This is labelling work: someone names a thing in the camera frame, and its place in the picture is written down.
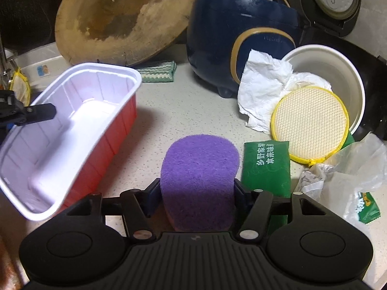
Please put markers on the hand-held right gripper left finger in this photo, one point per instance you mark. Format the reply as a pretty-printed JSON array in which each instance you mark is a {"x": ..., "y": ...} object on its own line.
[{"x": 153, "y": 194}]

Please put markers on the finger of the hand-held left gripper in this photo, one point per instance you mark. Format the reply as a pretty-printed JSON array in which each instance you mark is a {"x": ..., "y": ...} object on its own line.
[{"x": 36, "y": 113}]

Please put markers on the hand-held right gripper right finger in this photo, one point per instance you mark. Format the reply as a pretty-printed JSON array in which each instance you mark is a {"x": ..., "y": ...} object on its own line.
[{"x": 238, "y": 191}]

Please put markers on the green packet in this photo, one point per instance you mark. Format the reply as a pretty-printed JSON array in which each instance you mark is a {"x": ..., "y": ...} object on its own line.
[{"x": 266, "y": 169}]

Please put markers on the purple scrubbing sponge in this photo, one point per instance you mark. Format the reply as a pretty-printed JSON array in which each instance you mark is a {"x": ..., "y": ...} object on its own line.
[{"x": 199, "y": 172}]

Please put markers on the red and white plastic container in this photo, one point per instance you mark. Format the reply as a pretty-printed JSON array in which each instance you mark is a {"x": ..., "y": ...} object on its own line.
[{"x": 84, "y": 120}]

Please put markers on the white paper cup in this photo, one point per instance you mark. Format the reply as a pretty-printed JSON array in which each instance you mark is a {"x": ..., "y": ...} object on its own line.
[{"x": 326, "y": 63}]

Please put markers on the small yellow-rimmed pad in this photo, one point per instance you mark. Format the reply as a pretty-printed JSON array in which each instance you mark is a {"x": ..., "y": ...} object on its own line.
[{"x": 21, "y": 87}]

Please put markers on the white plastic box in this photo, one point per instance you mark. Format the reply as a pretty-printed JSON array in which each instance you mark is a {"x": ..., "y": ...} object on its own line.
[{"x": 48, "y": 63}]

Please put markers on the round yellow-rimmed scrubbing pad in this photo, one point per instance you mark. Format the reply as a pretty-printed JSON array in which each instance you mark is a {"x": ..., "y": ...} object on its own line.
[{"x": 308, "y": 123}]

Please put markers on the dark round pan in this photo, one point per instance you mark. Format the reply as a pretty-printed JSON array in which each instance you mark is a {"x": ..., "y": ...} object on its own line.
[{"x": 27, "y": 9}]

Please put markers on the crumpled white tissue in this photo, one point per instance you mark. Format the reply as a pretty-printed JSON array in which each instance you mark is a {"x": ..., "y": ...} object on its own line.
[{"x": 260, "y": 84}]

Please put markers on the clear plastic bag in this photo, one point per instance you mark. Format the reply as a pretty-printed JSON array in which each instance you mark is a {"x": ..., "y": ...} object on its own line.
[{"x": 356, "y": 163}]

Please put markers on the green striped cloth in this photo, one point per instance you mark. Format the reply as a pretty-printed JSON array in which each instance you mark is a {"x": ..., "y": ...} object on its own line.
[{"x": 157, "y": 72}]

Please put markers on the round wooden cutting board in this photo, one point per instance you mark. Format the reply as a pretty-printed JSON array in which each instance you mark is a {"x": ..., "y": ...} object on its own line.
[{"x": 121, "y": 21}]

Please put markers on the green snack wrapper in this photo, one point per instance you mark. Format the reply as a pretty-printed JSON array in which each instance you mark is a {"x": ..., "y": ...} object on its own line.
[{"x": 370, "y": 208}]

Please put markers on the blue rice cooker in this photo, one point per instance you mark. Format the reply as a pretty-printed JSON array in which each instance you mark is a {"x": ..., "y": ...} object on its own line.
[{"x": 211, "y": 36}]

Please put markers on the black rice cooker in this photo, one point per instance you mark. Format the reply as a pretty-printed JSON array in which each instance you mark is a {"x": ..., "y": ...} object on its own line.
[{"x": 375, "y": 75}]

